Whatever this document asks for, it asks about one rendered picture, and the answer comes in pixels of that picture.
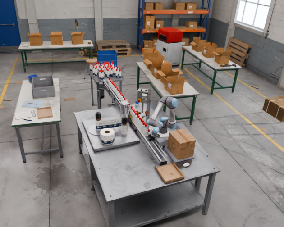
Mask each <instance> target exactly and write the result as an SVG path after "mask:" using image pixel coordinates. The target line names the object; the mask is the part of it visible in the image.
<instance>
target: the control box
mask: <svg viewBox="0 0 284 227"><path fill-rule="evenodd" d="M140 90H141V89H140V88H139V89H138V91H137V100H140V103H146V104H148V99H147V100H142V97H146V96H142V93H148V91H145V90H147V89H142V91H140ZM148 95H149V94H148ZM146 98H148V96H147V97H146Z"/></svg>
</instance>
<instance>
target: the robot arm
mask: <svg viewBox="0 0 284 227"><path fill-rule="evenodd" d="M165 104H167V105H168V107H169V119H168V118H167V117H161V118H160V122H155V121H156V119H157V117H158V115H159V113H160V111H161V109H162V108H163V106H164V105H165ZM177 105H178V100H177V99H176V98H173V97H169V96H164V97H162V98H161V99H160V100H159V102H158V105H157V107H156V109H155V111H154V113H153V115H152V117H151V118H150V119H148V120H147V124H148V125H150V126H153V127H154V128H153V130H152V132H151V134H149V135H148V136H147V137H148V140H149V142H153V141H154V140H155V137H158V138H159V137H160V135H159V134H158V132H159V133H161V134H166V133H167V132H168V130H167V127H168V128H171V129H173V130H174V129H175V128H176V127H177V125H178V123H177V122H176V120H175V108H176V107H177Z"/></svg>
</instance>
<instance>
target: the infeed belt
mask: <svg viewBox="0 0 284 227"><path fill-rule="evenodd" d="M138 131H139V130H138ZM139 133H140V132H139ZM140 134H141V133H140ZM141 136H142V135H141ZM147 136H148V135H147ZM142 137H143V136H142ZM143 138H144V137H143ZM145 138H146V139H147V141H148V142H149V140H148V137H145ZM144 140H145V139H144ZM145 141H146V140H145ZM146 143H147V142H146ZM149 143H150V145H151V146H152V148H153V149H154V151H155V152H156V153H157V154H158V156H159V157H160V159H161V161H160V160H159V159H158V160H159V161H160V162H165V161H166V160H165V158H164V157H163V156H162V154H161V153H160V152H159V150H158V149H157V148H156V146H155V145H154V144H153V142H149ZM147 144H148V143H147ZM148 145H149V144H148ZM149 147H150V146H149ZM150 148H151V147H150ZM151 150H152V149H151ZM152 151H153V150H152ZM154 151H153V153H154ZM154 154H155V153H154ZM155 156H156V154H155ZM156 157H157V156H156ZM157 158H158V157H157Z"/></svg>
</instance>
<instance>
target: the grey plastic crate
mask: <svg viewBox="0 0 284 227"><path fill-rule="evenodd" d="M40 78H45V79H43V80H40ZM32 93H33V98H34V99H38V98H47V97H55V88H54V82H53V76H52V75H49V76H38V77H32Z"/></svg>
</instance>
